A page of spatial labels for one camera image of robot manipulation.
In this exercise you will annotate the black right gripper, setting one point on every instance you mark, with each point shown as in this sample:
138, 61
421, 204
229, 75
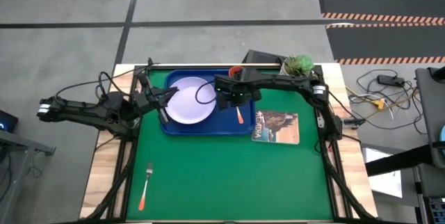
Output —
245, 96

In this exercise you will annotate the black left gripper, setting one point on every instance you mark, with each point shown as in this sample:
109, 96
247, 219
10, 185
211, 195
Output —
147, 101

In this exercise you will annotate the lavender round plate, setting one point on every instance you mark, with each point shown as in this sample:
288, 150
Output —
187, 107

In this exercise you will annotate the orange plastic cup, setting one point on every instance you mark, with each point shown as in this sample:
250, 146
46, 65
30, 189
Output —
233, 69

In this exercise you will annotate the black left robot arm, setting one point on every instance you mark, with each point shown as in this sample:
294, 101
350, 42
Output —
87, 111

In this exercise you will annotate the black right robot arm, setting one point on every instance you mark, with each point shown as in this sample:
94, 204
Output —
285, 81

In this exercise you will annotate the blue plastic tray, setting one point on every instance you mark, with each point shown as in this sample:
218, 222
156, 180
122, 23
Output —
208, 128

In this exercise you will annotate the black flat box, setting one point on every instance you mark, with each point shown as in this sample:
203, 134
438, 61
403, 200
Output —
260, 57

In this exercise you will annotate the desert landscape picture book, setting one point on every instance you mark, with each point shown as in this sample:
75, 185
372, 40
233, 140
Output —
276, 126

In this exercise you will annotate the green plant in patterned pot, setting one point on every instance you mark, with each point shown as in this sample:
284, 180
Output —
298, 64

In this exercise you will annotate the black power adapter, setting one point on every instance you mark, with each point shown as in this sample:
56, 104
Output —
391, 79

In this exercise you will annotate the black hazard striped floor mat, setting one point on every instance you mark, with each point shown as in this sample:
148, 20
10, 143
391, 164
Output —
382, 3
386, 43

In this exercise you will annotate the grey desk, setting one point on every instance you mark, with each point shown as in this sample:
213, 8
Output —
15, 154

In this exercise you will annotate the black device with blue light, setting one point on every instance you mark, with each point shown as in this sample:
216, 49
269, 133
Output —
7, 121

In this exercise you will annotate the white paper sheet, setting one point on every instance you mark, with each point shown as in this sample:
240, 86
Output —
386, 182

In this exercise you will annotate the black control box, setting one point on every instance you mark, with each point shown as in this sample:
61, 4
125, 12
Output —
437, 211

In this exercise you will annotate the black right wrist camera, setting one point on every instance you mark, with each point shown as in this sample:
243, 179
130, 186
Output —
222, 85

